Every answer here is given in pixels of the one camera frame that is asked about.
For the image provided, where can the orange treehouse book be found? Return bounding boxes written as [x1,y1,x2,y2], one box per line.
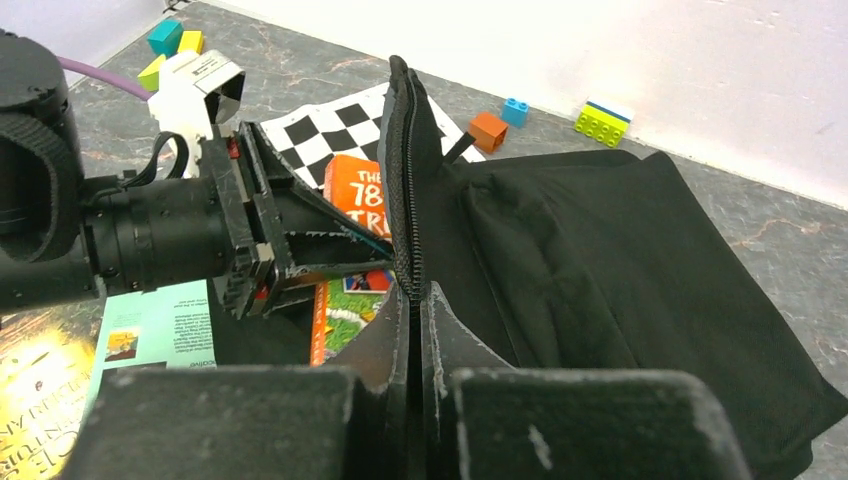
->
[310,154,394,366]

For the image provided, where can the black backpack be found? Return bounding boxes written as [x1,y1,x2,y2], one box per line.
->
[378,56,847,479]

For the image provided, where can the small blue lego brick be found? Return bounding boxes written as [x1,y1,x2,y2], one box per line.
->
[500,97,529,128]

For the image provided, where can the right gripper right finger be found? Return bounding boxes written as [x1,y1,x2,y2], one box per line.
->
[420,283,750,479]

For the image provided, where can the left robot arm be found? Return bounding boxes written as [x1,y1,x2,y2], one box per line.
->
[1,32,393,318]

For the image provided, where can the orange brown cube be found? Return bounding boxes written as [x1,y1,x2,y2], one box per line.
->
[468,112,509,154]

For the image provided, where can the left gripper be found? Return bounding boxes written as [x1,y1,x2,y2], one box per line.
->
[199,122,394,319]

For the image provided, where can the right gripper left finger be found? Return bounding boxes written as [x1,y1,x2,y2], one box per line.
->
[62,288,408,479]

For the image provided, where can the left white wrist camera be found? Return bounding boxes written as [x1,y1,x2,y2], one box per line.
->
[147,50,246,178]

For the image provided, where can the green white lego brick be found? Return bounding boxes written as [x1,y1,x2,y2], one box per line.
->
[574,97,634,148]

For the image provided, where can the teal wooden block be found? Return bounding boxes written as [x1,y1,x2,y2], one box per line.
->
[147,18,184,57]

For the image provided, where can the black white chessboard mat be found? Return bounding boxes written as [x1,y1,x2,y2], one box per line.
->
[260,83,463,189]

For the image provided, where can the yellow wooden block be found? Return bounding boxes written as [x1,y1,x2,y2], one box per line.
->
[177,30,205,54]

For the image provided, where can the teal paperback book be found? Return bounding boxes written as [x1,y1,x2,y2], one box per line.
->
[84,280,217,412]

